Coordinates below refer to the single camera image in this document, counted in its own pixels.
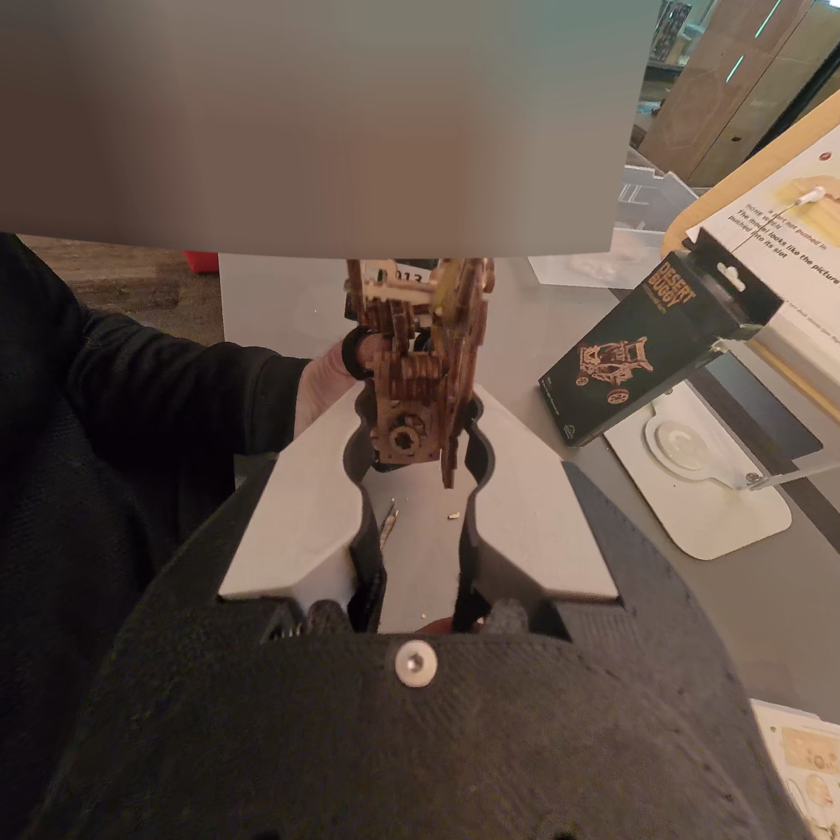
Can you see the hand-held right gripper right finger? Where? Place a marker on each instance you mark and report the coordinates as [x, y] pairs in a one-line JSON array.
[[544, 525]]

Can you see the large cardboard box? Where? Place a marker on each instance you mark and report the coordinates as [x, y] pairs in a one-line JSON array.
[[722, 98]]

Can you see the person's left hand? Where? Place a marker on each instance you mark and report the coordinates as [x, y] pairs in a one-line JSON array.
[[321, 394]]

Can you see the pointed dark wooden stick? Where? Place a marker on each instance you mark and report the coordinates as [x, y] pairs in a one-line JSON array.
[[387, 525]]

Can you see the red plastic crate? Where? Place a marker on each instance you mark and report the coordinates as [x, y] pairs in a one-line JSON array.
[[202, 260]]

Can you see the person's left forearm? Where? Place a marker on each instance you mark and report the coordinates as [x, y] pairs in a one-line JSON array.
[[197, 394]]

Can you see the brown wooden model assembly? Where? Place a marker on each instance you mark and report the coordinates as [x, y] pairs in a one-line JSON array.
[[420, 380]]

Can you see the person's black clothing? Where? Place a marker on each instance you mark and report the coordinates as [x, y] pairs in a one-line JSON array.
[[79, 590]]

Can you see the open instruction booklet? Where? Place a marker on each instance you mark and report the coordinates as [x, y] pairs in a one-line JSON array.
[[807, 768]]

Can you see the wooden book stand white base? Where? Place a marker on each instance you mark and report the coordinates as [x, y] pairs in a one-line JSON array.
[[709, 512]]

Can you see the clear plastic container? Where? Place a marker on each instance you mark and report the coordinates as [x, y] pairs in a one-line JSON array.
[[643, 223]]

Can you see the dark model kit box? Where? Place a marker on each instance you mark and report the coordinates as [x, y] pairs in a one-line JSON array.
[[630, 367]]

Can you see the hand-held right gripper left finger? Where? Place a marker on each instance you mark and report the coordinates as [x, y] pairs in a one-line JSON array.
[[295, 518]]

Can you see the white printed instruction page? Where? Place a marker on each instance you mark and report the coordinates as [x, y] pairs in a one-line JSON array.
[[800, 229]]

